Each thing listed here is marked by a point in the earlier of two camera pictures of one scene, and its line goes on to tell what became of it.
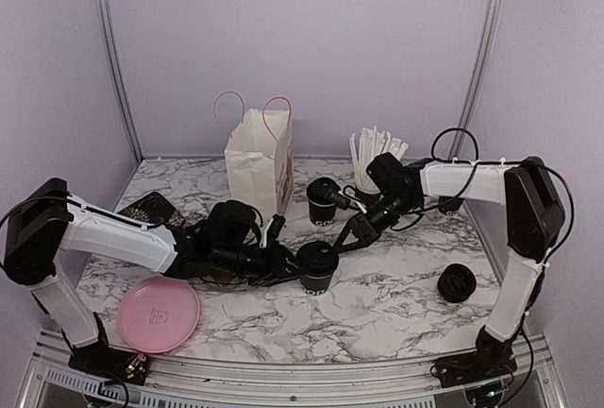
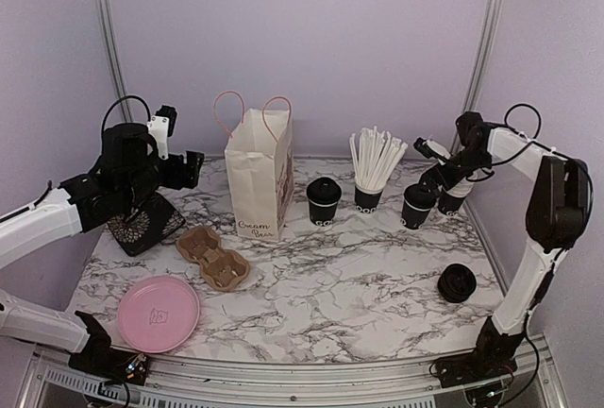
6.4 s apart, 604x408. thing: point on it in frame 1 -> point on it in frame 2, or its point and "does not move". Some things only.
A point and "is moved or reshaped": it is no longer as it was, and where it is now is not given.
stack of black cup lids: [457, 282] does not move
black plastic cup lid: [318, 259] is moved or reshaped
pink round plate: [159, 314] does not move
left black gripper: [274, 271] -> [176, 179]
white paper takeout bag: [260, 158] does not move
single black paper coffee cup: [322, 215] does not move
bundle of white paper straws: [366, 144] does not move
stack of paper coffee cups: [449, 205] does not move
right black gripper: [362, 231] -> [433, 182]
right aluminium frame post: [478, 52] does not move
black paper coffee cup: [315, 285] -> [413, 217]
